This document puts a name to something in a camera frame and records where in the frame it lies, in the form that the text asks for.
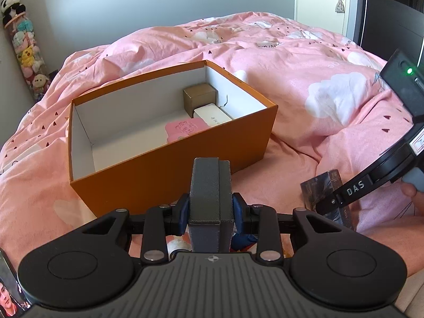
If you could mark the dark card box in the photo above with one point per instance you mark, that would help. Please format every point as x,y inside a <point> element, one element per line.
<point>320,186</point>

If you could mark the tablet screen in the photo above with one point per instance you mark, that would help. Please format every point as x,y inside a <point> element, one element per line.
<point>13,302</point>

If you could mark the white door with handle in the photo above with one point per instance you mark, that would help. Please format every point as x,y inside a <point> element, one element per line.
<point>334,15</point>

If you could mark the small brown cardboard box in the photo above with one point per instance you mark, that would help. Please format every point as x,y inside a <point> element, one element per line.
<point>197,96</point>

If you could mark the pink card in box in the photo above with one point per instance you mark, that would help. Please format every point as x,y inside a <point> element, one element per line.
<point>177,130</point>

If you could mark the white small box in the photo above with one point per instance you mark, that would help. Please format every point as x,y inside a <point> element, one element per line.
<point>211,114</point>

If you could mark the pink patterned duvet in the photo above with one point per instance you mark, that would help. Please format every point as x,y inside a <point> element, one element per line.
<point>334,112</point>

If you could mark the plush toy column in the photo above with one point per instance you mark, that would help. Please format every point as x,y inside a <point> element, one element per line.
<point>21,34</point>

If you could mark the orange cardboard storage box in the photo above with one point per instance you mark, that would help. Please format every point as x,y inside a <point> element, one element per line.
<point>118,152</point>

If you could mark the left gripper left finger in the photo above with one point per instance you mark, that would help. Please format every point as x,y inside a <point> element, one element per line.
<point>153,226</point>

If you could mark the person's right hand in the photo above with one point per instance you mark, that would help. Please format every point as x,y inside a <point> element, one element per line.
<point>393,216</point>

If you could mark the dark grey rectangular box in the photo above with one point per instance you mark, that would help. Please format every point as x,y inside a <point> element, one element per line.
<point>211,218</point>

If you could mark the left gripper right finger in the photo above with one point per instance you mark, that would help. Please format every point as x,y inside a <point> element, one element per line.
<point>268,225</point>

